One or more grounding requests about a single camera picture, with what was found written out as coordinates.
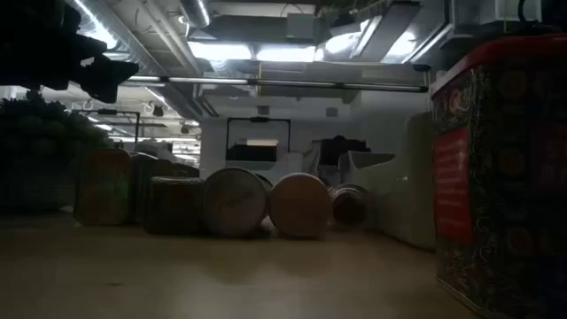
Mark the purple-label spice jar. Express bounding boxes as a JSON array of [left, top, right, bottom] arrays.
[[268, 172, 333, 239]]

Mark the dark spice tin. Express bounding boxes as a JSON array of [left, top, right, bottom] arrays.
[[130, 152, 174, 224]]

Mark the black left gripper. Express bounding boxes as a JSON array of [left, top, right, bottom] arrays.
[[0, 0, 141, 105]]

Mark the red-lidded spice tin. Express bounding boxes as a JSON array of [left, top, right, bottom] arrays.
[[430, 34, 567, 319], [74, 148, 133, 227]]

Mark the black workstation frame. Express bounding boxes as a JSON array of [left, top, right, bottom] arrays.
[[225, 116, 292, 163], [73, 109, 142, 147]]

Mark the small glass spice jar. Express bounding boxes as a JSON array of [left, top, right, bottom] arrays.
[[328, 183, 371, 230]]

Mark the green artificial potted plant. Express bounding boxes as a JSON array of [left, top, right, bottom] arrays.
[[0, 90, 114, 214]]

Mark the round silver air duct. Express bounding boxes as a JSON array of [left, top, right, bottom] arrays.
[[179, 0, 212, 28]]

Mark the long ceiling light bar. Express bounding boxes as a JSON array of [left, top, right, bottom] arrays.
[[127, 74, 430, 94]]

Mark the yellow-lidded spice jar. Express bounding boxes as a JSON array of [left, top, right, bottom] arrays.
[[202, 167, 269, 238]]

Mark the light grey plastic bin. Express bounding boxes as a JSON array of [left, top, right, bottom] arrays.
[[345, 113, 438, 252]]

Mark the square glass jar silver lid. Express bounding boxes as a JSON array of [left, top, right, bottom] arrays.
[[144, 175, 206, 236]]

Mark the ceiling light panel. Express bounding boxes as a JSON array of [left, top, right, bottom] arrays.
[[255, 45, 316, 63], [188, 41, 253, 62]]

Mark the corrugated silver air duct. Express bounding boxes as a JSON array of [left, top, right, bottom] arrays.
[[73, 0, 166, 76]]

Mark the black monitor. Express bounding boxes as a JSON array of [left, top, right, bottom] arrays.
[[318, 135, 371, 167]]

